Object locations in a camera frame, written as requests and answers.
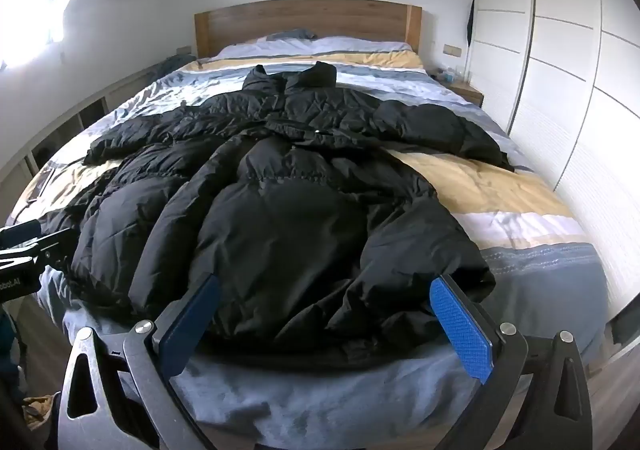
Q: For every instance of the small bottles on nightstand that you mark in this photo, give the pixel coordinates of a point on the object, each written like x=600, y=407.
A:
x=447, y=75

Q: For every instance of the teal crumpled cloth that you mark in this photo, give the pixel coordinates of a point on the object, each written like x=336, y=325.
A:
x=170, y=65

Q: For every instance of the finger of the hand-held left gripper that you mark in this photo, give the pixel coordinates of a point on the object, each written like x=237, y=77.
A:
x=20, y=232
x=52, y=247

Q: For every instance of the bed with striped duvet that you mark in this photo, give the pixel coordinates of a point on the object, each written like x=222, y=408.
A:
x=500, y=200

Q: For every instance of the black puffer jacket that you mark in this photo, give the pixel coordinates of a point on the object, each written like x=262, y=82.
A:
x=280, y=210

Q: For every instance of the wooden headboard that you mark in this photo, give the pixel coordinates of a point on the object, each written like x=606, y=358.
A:
x=300, y=17

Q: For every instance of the beige wall socket plate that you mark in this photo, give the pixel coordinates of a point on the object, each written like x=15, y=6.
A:
x=452, y=49
x=183, y=50

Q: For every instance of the pale striped pillow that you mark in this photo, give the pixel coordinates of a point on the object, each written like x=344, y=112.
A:
x=360, y=45

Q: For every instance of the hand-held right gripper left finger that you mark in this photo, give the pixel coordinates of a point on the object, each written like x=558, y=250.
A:
x=192, y=325

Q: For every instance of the blue patterned cloth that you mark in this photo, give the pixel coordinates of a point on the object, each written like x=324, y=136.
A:
x=6, y=340

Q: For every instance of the white low shelf unit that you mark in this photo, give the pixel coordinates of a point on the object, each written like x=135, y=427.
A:
x=95, y=100

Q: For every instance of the wooden nightstand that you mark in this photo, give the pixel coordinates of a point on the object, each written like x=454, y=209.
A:
x=467, y=92

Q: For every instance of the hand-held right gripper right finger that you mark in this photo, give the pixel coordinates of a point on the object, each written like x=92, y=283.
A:
x=462, y=330

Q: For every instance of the grey-blue pillow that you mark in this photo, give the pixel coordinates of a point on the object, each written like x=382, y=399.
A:
x=292, y=34

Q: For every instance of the bright window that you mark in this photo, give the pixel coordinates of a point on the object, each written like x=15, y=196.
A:
x=35, y=10

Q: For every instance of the white wardrobe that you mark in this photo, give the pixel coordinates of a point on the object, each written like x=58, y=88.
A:
x=565, y=80

